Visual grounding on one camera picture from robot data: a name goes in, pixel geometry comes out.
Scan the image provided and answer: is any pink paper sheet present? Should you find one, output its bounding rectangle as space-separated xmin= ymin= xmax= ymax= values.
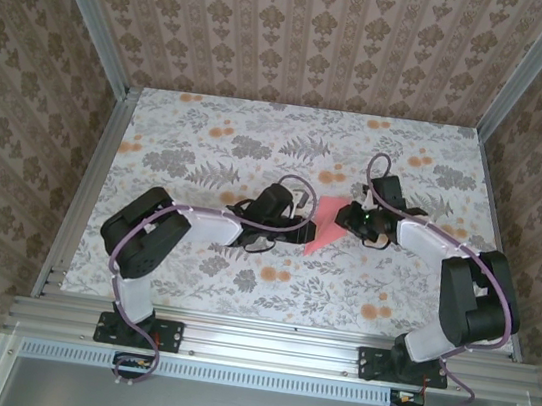
xmin=302 ymin=193 xmax=354 ymax=264

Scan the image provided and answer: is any floral patterned table cover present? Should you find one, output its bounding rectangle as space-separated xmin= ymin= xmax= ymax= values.
xmin=58 ymin=75 xmax=542 ymax=359

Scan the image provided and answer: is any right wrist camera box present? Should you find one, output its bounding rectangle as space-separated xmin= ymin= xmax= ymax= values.
xmin=356 ymin=187 xmax=381 ymax=213

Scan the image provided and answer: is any aluminium frame side rail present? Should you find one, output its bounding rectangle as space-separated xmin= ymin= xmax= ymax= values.
xmin=29 ymin=75 xmax=143 ymax=309
xmin=445 ymin=130 xmax=542 ymax=365

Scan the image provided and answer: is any aluminium frame cross rail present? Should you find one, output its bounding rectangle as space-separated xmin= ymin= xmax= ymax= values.
xmin=3 ymin=289 xmax=542 ymax=406

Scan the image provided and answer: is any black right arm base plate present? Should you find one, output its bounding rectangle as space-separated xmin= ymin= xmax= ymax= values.
xmin=355 ymin=345 xmax=452 ymax=393

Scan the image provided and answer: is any slotted grey cable duct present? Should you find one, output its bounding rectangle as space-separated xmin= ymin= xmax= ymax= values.
xmin=19 ymin=335 xmax=397 ymax=406

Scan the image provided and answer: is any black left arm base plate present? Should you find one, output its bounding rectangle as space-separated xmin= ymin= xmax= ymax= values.
xmin=93 ymin=308 xmax=186 ymax=354

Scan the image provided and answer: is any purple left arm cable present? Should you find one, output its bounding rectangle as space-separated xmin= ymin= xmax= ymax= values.
xmin=91 ymin=150 xmax=319 ymax=406

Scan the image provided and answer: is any aluminium frame post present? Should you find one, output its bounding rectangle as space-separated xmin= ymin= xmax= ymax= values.
xmin=28 ymin=0 xmax=144 ymax=101
xmin=474 ymin=0 xmax=542 ymax=149

